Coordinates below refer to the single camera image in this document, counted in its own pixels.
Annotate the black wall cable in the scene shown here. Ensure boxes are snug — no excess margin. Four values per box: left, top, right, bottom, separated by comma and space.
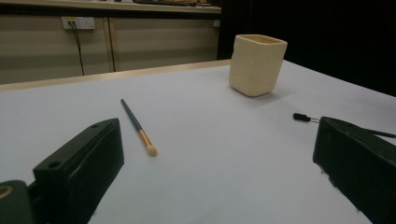
68, 21, 86, 77

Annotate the white wall socket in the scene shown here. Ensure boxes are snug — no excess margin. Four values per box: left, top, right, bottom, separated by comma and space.
61, 16, 96, 31

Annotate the cream square cup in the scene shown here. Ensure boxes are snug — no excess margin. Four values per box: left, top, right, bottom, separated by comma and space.
228, 34, 289, 98

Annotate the white table mat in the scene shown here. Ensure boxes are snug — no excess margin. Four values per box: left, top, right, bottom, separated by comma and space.
0, 60, 396, 224

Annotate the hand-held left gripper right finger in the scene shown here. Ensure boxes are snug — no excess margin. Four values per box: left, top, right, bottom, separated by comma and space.
312, 116, 396, 224

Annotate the wooden-handled brush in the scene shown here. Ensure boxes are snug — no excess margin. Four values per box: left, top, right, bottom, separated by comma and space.
120, 98, 159, 157

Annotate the beige counter ledge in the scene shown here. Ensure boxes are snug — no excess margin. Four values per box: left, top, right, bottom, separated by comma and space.
0, 0, 222, 21

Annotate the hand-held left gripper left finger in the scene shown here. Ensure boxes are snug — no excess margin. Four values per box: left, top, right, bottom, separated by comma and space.
32, 117, 125, 224

